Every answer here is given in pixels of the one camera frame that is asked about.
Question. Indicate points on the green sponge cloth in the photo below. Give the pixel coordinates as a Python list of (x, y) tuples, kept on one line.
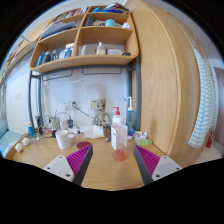
[(142, 142)]

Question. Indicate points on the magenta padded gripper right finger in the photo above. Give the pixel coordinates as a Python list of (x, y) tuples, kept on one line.
[(152, 167)]

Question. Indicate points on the white tissue pack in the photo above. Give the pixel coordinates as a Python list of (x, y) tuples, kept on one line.
[(94, 132)]

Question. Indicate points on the blue small bottle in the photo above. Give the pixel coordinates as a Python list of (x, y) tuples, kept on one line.
[(31, 130)]

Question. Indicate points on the red pump dispenser bottle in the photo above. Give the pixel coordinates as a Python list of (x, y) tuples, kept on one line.
[(117, 118)]

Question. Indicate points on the striped white green towel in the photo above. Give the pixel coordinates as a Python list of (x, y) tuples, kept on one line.
[(207, 114)]

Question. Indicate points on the white ceramic mug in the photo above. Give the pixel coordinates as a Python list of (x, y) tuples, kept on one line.
[(62, 139)]

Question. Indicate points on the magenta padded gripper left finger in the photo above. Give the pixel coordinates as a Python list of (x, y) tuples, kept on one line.
[(72, 167)]

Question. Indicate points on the dark red round coaster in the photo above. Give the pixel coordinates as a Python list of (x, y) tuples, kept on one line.
[(83, 144)]

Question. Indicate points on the Groot figurine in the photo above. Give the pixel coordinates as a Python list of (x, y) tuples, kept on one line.
[(102, 118)]

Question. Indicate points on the wooden wardrobe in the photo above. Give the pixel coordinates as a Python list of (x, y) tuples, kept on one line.
[(170, 83)]

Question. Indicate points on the wooden wall shelf unit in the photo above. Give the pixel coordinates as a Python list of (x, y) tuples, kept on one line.
[(72, 37)]

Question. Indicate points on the clear spray bottle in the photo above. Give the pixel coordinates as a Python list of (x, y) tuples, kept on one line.
[(130, 115)]

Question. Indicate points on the white bottle on shelf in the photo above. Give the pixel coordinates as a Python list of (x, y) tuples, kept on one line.
[(101, 50)]

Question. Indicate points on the clear square water bottle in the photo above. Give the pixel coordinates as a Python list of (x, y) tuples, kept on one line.
[(119, 141)]

